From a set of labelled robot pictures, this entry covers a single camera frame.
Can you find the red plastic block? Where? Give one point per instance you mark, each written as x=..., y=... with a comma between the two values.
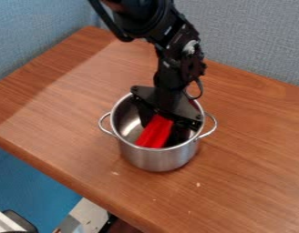
x=157, y=133

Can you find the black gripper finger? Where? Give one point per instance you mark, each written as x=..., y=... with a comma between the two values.
x=145, y=111
x=181, y=132

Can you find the stainless steel pot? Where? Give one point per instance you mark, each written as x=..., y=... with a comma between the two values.
x=122, y=124

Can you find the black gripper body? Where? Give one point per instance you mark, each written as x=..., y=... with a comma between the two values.
x=173, y=95

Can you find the black and white object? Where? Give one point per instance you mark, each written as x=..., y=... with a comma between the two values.
x=14, y=223

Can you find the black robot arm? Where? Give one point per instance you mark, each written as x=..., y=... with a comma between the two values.
x=156, y=21

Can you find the white table leg frame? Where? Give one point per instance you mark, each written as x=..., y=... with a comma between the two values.
x=86, y=219

